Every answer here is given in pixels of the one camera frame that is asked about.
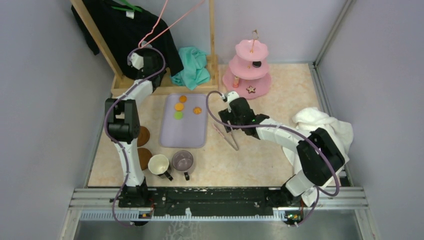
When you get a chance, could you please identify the red striped cake piece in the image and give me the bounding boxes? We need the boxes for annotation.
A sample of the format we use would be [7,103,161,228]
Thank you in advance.
[232,76,240,89]

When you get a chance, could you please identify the small orange round cookie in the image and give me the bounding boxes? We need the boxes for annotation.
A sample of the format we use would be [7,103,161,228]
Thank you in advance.
[179,95,187,103]

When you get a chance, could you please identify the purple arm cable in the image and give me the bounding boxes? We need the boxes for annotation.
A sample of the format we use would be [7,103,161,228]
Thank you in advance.
[103,46,167,229]
[205,91,341,228]

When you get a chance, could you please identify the white towel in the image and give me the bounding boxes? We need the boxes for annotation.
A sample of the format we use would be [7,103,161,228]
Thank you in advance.
[281,107,354,207]

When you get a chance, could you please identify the green clothes hanger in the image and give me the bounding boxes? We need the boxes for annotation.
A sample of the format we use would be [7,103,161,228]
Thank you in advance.
[111,0,143,13]

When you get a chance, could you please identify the brown saucer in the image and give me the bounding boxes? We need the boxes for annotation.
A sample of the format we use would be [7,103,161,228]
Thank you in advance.
[137,147,153,171]
[137,126,151,147]

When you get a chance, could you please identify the brown saucer near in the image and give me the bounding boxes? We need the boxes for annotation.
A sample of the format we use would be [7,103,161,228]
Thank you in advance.
[137,147,153,171]

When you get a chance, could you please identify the lavender serving tray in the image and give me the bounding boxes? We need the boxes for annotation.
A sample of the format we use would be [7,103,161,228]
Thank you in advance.
[159,93,208,149]

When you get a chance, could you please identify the teal cloth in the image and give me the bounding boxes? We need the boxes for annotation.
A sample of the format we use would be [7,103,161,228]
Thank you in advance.
[171,46,211,91]

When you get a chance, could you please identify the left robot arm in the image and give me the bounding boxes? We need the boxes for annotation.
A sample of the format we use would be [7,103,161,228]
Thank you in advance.
[103,47,166,208]

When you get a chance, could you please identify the star-shaped iced cookie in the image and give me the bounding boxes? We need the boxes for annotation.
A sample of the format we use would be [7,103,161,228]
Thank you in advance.
[246,85,256,94]

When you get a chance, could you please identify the purple mug black handle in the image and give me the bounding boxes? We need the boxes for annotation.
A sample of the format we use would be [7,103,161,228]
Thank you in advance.
[171,150,194,181]

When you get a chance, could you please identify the cream mug black handle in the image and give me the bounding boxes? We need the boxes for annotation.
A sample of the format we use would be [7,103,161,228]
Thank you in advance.
[147,154,174,182]

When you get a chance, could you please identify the orange waffle round cookie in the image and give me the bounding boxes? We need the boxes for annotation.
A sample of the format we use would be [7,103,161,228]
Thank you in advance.
[174,102,184,112]

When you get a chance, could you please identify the pink three-tier cake stand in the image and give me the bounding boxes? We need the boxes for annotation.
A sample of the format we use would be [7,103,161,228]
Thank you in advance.
[222,29,272,99]

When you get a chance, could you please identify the brown saucer far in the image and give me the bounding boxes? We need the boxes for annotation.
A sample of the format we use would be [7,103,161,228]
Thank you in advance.
[137,126,151,147]

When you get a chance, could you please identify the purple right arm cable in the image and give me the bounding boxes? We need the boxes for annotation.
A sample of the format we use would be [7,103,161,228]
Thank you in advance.
[205,91,341,228]

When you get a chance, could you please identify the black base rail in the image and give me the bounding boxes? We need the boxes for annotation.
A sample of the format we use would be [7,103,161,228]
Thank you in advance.
[117,186,301,217]

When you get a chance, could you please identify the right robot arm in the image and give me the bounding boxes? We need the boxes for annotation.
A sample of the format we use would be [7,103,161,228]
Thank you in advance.
[218,91,348,206]

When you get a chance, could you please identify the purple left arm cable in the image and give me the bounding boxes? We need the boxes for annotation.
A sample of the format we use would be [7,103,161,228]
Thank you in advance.
[103,46,167,229]

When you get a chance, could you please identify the pink clothes hanger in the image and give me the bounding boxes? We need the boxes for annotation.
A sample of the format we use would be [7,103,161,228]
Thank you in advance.
[137,0,206,50]

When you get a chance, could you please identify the orange swirl cookie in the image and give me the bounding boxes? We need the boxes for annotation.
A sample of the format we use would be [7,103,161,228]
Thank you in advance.
[193,106,202,115]

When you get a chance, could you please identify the black sandwich cookie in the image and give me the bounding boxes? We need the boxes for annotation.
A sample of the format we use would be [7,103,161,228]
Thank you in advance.
[252,61,262,68]

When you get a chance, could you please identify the black t-shirt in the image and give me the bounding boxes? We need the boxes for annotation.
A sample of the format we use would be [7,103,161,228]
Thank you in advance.
[83,0,184,80]

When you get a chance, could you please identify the pink food tongs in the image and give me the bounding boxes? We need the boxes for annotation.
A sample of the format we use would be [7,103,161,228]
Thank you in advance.
[212,123,240,151]

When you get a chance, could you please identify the wooden clothes rack frame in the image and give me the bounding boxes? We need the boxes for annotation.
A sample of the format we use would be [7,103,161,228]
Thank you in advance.
[71,0,220,96]

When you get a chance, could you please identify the green round cookie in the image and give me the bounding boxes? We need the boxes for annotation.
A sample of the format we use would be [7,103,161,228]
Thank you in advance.
[173,111,184,120]

